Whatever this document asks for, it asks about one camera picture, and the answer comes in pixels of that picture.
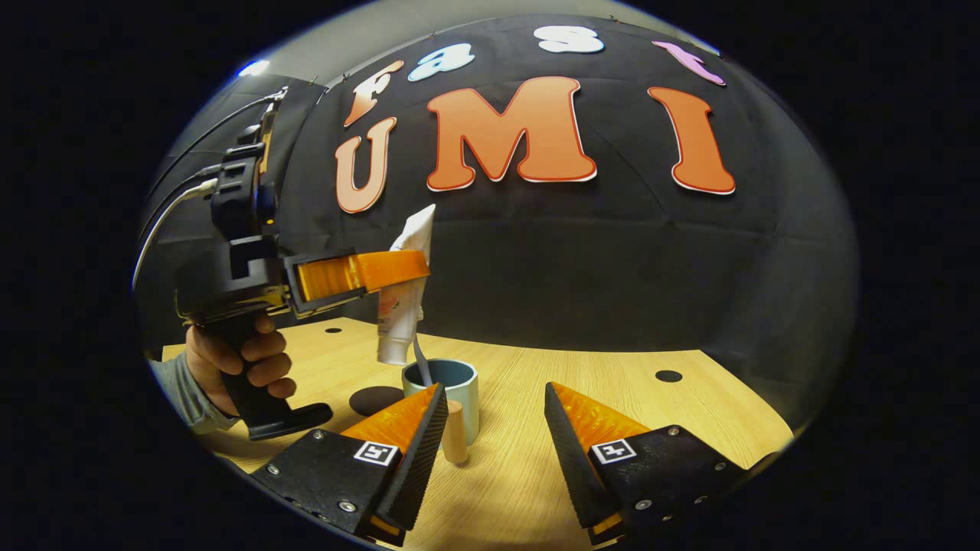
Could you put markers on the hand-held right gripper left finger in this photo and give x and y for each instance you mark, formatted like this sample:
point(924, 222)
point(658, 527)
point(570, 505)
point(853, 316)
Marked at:
point(417, 467)

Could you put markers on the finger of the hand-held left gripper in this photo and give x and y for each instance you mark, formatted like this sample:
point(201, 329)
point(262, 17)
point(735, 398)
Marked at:
point(383, 269)

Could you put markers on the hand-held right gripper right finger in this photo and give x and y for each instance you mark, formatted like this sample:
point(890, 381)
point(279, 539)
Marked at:
point(570, 459)

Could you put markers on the white toothpaste tube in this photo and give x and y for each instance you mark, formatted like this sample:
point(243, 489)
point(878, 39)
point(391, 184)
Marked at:
point(398, 329)

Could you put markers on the light blue cup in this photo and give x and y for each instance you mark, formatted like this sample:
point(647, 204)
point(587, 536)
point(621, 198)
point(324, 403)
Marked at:
point(463, 405)

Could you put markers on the dark round coaster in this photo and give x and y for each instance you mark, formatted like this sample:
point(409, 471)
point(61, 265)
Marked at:
point(375, 400)

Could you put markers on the white toothbrush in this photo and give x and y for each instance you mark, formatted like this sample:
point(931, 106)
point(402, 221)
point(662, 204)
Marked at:
point(421, 363)

